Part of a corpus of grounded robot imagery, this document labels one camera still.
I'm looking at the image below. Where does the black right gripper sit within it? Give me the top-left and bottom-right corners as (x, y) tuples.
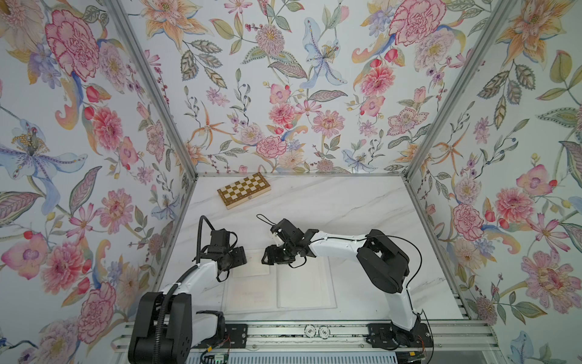
(260, 243), (298, 266)

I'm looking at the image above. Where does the white photo album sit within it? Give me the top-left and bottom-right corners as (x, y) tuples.
(222, 250), (336, 314)

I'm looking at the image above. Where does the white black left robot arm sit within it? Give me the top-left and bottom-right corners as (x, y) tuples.
(127, 229), (247, 363)

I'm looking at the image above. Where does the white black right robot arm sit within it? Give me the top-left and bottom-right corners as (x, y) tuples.
(262, 219), (434, 350)

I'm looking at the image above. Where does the wooden folding chess board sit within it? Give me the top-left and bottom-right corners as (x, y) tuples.
(217, 173), (271, 209)

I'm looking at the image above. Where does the thin black right cable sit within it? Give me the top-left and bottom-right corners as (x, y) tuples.
(255, 213), (435, 364)

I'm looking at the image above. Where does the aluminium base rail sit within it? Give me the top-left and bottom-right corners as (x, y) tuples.
(111, 318), (501, 364)

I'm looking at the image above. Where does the aluminium corner post right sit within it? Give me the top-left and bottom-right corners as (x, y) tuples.
(403, 1), (513, 182)

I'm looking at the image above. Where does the aluminium corner post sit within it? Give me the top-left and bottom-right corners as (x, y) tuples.
(403, 1), (513, 182)
(104, 0), (198, 181)

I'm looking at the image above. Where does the aluminium corner post left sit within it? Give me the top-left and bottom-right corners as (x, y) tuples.
(104, 0), (198, 181)

